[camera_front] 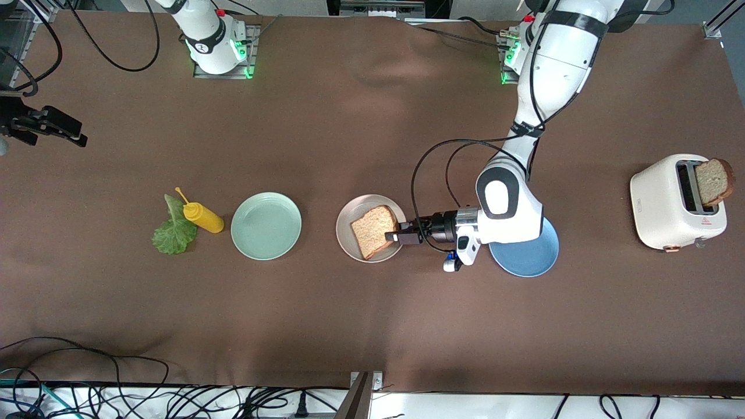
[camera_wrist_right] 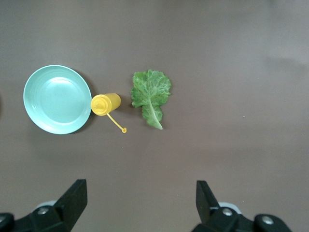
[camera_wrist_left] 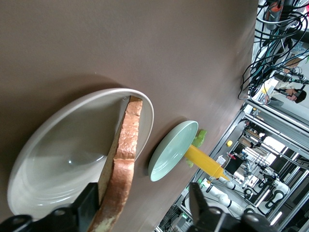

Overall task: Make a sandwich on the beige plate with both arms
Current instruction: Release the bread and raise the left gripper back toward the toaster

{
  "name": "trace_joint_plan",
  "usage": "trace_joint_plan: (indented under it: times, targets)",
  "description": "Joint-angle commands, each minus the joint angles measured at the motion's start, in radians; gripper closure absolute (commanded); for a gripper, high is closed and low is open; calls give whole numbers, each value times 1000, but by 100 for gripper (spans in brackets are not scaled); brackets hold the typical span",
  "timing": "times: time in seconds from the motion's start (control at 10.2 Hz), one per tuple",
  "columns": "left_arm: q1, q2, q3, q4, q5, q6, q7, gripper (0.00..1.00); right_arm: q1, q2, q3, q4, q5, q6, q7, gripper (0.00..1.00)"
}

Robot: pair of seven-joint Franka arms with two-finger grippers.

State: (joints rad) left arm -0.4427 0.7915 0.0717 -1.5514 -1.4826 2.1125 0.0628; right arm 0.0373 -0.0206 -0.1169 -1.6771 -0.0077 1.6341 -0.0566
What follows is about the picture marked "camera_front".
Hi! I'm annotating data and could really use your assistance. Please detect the black loose cable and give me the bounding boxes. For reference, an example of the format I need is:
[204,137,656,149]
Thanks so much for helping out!
[0,336,171,402]

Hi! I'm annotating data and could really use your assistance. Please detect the brown bread slice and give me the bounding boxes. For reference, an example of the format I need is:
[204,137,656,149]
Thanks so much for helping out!
[350,205,401,261]
[694,158,735,205]

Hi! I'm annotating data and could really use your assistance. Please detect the black box device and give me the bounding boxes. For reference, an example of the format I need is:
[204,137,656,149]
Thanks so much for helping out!
[326,0,453,19]

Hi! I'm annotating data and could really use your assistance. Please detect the white toaster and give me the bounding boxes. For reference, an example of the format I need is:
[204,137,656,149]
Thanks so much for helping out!
[630,154,728,254]

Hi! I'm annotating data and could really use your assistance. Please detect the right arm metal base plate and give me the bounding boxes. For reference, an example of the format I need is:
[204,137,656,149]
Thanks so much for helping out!
[193,24,258,80]

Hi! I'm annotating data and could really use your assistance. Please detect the green plate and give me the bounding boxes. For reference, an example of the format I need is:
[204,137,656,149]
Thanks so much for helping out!
[230,192,303,261]

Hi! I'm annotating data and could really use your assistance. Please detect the brown tablecloth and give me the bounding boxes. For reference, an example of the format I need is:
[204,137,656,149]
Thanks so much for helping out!
[0,10,745,396]

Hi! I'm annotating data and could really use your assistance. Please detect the thin black base cable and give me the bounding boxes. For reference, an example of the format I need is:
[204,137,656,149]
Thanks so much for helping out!
[407,16,513,47]

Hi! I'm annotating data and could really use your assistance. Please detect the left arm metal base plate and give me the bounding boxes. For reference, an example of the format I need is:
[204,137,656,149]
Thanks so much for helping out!
[498,32,524,86]

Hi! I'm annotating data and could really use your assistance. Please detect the beige plate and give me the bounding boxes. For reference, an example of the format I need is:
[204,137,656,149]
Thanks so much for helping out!
[336,194,408,263]

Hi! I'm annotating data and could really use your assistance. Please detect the aluminium frame rail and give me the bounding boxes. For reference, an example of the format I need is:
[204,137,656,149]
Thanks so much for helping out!
[0,0,59,94]
[701,0,745,41]

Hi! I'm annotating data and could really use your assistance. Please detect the aluminium frame post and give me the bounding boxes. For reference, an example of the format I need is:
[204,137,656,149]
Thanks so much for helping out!
[338,371,385,419]

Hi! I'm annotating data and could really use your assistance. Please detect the blue plate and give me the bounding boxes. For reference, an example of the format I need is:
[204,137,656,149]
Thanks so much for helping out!
[488,218,560,278]

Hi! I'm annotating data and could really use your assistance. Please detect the green lettuce leaf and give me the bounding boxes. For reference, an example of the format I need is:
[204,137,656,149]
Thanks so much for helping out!
[152,194,198,255]

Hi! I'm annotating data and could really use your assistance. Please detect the yellow squeeze bottle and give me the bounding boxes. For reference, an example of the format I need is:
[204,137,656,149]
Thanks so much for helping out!
[175,187,225,234]

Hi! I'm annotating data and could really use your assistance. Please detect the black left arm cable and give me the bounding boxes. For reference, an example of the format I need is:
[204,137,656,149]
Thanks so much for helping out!
[410,0,583,254]

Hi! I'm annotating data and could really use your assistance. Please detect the teal cable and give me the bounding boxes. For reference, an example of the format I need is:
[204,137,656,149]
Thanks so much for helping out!
[0,378,59,417]

